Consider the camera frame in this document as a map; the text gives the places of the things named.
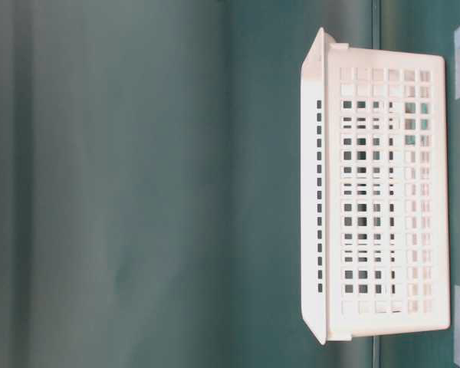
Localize teal tape roll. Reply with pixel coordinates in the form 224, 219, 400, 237
402, 101, 432, 147

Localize white plastic lattice basket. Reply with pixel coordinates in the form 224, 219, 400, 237
300, 29, 450, 343

